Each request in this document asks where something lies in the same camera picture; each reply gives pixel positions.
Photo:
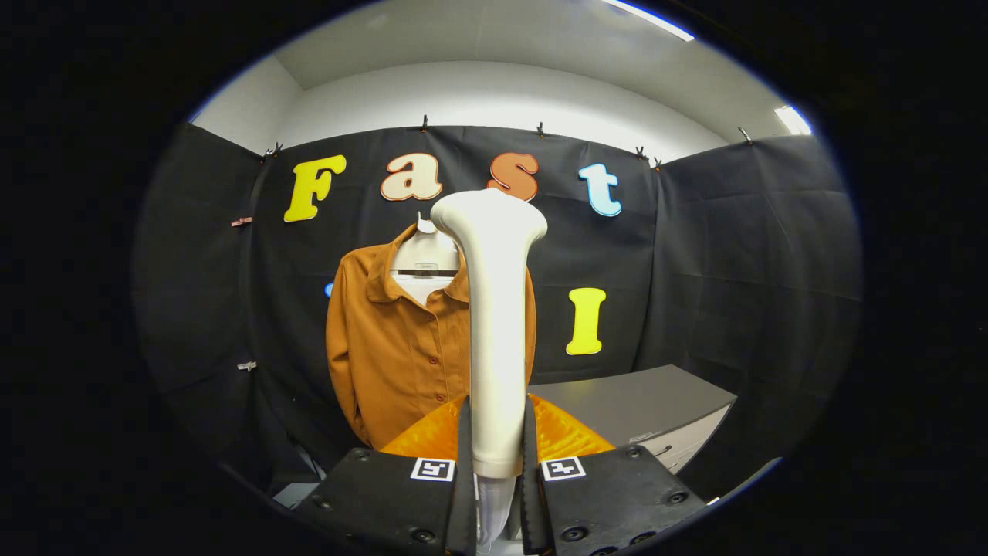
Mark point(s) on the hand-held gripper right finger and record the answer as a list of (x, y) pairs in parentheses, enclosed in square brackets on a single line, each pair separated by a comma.
[(610, 502)]

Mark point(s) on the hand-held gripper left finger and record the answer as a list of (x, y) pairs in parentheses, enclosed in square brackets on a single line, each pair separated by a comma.
[(386, 502)]

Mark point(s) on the brown button-up shirt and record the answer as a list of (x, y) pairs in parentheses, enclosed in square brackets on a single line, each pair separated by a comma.
[(394, 363)]

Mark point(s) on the grey cabinet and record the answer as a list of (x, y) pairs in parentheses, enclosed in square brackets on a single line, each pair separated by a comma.
[(633, 401)]

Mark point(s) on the white mannequin torso stand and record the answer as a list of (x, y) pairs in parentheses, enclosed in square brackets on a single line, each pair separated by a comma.
[(424, 251)]

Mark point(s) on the black backdrop cloth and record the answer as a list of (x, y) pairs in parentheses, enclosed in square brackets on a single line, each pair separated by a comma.
[(756, 270)]

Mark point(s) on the square ceiling light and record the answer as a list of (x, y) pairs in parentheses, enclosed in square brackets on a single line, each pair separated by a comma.
[(793, 120)]

